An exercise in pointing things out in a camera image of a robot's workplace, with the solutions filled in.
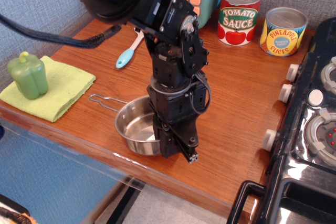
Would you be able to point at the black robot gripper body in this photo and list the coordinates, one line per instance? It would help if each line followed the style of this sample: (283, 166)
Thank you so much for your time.
(179, 113)

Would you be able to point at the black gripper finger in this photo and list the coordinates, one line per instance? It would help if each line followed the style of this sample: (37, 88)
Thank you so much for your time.
(157, 127)
(168, 144)

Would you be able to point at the small steel pot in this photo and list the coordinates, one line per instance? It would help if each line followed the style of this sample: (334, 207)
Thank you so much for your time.
(134, 122)

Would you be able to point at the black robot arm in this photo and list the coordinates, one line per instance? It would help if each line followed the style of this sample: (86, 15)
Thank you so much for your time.
(178, 91)

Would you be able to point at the white teal toy spoon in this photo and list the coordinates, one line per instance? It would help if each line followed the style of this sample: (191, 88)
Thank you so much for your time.
(127, 55)

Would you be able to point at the green folded cloth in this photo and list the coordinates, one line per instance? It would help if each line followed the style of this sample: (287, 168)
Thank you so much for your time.
(66, 85)

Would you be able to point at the tomato sauce can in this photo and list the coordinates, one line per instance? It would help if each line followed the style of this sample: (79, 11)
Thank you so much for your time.
(237, 21)

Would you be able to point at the black toy stove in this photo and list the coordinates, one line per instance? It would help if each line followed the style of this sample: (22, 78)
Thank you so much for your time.
(300, 185)

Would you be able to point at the pineapple slices can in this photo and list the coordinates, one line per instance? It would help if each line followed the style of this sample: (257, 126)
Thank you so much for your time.
(283, 31)

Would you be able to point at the green toy bell pepper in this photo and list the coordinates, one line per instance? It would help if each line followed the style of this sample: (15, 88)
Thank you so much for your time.
(29, 75)

